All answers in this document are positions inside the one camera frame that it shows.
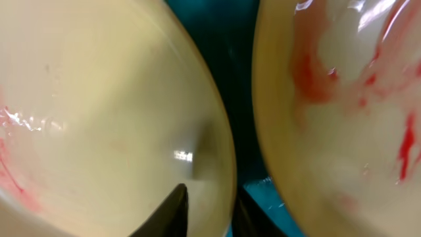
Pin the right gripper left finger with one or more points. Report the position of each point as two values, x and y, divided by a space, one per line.
170 218

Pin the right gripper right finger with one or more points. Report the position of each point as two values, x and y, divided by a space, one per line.
249 220

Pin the yellow-green plate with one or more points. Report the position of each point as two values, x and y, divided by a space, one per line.
336 98
106 107

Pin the teal plastic tray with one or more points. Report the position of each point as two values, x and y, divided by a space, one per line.
223 31

